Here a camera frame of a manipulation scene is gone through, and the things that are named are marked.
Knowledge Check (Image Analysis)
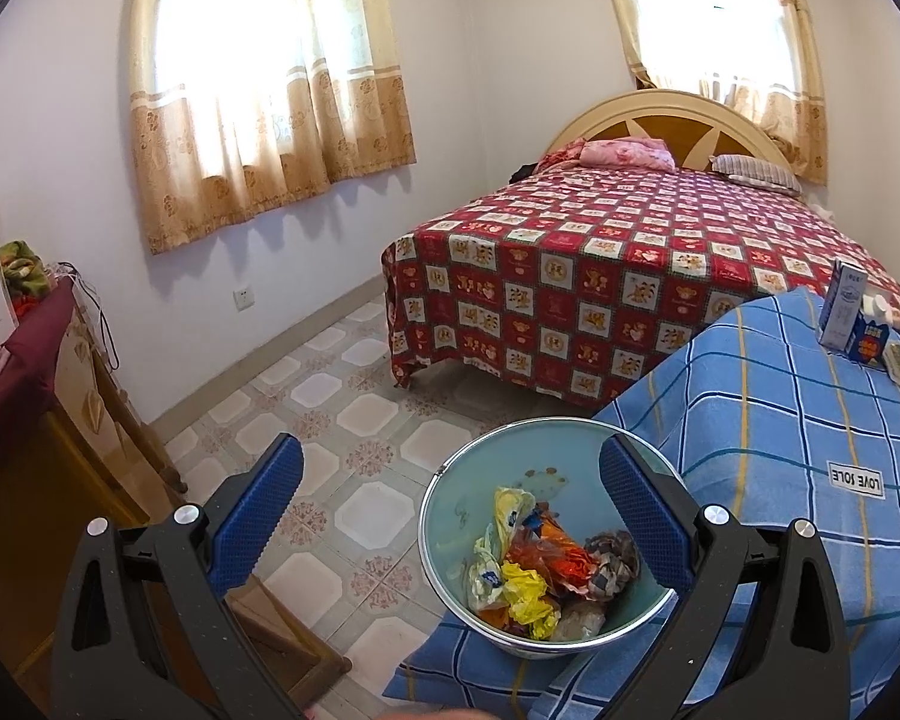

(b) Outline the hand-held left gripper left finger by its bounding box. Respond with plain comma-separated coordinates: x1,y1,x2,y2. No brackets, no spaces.
50,433,305,720

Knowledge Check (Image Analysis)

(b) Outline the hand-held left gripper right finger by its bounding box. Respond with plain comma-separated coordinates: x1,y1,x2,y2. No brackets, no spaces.
598,433,852,720

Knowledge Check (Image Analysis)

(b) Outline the grey patterned wrapper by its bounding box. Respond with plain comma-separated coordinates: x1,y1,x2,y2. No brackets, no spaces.
585,529,641,601

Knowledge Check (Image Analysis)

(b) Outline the red snack packet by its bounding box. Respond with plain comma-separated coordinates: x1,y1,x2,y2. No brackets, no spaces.
547,551,601,593

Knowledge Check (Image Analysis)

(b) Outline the pink plastic bag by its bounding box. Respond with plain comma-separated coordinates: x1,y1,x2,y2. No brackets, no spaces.
504,529,563,586

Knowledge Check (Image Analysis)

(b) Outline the pale green plastic bag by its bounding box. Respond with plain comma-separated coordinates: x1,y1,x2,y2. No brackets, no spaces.
465,486,548,612

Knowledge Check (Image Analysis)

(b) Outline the yellow wrapper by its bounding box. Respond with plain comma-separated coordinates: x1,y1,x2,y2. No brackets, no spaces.
499,566,563,642

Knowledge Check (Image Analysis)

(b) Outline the light blue cartoon trash bin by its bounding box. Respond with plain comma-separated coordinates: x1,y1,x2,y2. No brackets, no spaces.
418,416,683,661

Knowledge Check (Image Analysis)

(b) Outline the small blue milk carton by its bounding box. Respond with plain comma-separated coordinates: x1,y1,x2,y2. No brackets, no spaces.
844,311,892,370

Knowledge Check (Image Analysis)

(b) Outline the brown wooden stool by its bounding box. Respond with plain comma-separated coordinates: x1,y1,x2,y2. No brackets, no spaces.
225,581,353,702

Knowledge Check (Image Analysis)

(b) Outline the tall white carton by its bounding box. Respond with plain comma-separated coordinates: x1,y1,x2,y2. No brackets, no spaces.
817,259,869,353

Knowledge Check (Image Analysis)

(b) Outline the blue plaid blanket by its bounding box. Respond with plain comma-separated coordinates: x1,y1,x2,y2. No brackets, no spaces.
382,289,900,720

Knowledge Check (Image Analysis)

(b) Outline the wooden cabinet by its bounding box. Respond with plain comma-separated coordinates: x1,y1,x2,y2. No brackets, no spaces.
0,285,188,691

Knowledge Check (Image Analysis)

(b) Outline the bed with red quilt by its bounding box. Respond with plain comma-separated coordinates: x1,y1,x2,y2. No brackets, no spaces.
381,165,900,410

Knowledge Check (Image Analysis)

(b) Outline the maroon cloth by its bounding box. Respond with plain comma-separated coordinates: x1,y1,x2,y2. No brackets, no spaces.
0,281,76,436

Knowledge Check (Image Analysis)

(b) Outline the striped pillow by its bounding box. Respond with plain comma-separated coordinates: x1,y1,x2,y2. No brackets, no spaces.
709,154,803,197

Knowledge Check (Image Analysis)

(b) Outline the green floral cloth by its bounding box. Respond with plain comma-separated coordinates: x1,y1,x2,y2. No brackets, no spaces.
0,240,53,301

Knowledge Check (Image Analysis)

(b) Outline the narrow beige floral curtain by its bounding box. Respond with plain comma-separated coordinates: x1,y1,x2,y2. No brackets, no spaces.
592,0,828,187

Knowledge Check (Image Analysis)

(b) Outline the pink floral pillow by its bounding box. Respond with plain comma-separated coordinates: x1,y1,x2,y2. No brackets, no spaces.
540,137,676,172

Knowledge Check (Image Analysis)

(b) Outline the cream wooden headboard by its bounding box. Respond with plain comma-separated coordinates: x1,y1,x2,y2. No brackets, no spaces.
540,88,796,173

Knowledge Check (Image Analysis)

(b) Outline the wide beige floral curtain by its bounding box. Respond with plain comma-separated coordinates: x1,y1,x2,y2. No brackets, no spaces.
127,0,419,256

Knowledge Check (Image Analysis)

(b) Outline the white cable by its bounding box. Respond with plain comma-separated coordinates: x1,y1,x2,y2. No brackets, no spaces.
56,262,121,372

